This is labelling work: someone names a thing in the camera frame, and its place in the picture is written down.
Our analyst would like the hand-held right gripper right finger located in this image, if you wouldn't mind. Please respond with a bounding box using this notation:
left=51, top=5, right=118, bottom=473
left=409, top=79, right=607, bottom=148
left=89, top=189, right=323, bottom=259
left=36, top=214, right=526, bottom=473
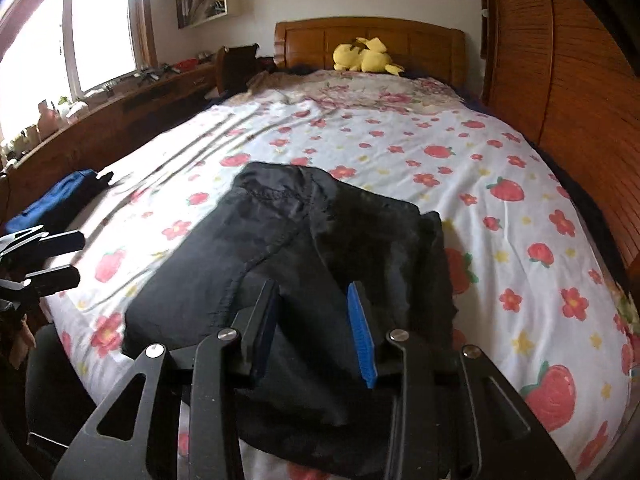
left=347, top=281, right=576, bottom=480

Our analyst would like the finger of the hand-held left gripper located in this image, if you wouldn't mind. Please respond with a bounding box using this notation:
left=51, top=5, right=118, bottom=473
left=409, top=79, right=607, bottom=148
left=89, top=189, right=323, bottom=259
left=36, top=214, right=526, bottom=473
left=0, top=265, right=82, bottom=301
left=0, top=225, right=86, bottom=258

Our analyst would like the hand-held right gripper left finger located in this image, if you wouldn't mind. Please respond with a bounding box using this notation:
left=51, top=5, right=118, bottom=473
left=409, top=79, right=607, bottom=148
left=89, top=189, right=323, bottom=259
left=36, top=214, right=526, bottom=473
left=52, top=280, right=280, bottom=480

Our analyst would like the black jacket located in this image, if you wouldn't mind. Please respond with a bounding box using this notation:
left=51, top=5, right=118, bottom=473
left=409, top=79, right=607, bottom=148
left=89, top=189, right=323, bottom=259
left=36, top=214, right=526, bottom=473
left=122, top=161, right=462, bottom=480

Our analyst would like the person's left hand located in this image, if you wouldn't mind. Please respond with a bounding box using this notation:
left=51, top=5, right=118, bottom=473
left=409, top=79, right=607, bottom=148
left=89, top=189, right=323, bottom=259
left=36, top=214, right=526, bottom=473
left=7, top=312, right=36, bottom=368

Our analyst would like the blue and black garment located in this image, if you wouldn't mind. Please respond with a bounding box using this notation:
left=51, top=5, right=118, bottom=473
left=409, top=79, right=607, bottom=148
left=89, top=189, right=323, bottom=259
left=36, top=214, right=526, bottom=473
left=4, top=169, right=115, bottom=235

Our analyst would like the person's leg in dark trousers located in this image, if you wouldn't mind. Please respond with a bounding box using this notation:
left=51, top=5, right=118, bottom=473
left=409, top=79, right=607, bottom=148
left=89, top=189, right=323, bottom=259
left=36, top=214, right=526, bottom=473
left=22, top=322, right=131, bottom=480

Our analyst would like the long wooden desk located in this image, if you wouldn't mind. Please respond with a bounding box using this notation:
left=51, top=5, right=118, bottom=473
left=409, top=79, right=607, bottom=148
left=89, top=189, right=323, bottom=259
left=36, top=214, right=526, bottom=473
left=0, top=60, right=221, bottom=221

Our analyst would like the wooden bed with floral sheet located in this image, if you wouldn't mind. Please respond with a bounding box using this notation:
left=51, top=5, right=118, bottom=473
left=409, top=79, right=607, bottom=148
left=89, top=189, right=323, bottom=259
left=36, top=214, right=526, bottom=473
left=40, top=70, right=638, bottom=480

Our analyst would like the window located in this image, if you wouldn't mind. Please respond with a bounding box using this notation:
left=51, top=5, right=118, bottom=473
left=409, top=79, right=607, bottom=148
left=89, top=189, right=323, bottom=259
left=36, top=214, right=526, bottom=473
left=0, top=0, right=158, bottom=141

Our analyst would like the wooden chair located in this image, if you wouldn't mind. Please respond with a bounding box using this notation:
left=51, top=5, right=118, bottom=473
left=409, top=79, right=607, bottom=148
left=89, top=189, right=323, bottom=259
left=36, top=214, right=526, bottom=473
left=216, top=44, right=260, bottom=98

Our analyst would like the floral pillow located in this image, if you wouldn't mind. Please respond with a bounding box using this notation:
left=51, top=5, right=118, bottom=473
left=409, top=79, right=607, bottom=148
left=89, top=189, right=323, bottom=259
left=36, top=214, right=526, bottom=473
left=247, top=69, right=468, bottom=113

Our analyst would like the yellow plush toy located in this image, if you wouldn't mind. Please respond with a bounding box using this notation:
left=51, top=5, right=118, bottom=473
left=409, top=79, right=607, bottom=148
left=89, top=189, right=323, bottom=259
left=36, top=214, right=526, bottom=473
left=333, top=37, right=406, bottom=77

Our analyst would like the wooden bed headboard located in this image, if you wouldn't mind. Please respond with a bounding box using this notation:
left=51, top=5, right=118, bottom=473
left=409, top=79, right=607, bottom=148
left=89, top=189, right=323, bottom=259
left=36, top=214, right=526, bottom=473
left=274, top=16, right=469, bottom=92

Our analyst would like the wooden slatted wardrobe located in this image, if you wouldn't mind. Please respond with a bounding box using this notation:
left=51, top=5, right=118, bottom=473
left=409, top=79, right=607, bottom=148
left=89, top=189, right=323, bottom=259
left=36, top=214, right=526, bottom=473
left=477, top=0, right=640, bottom=286

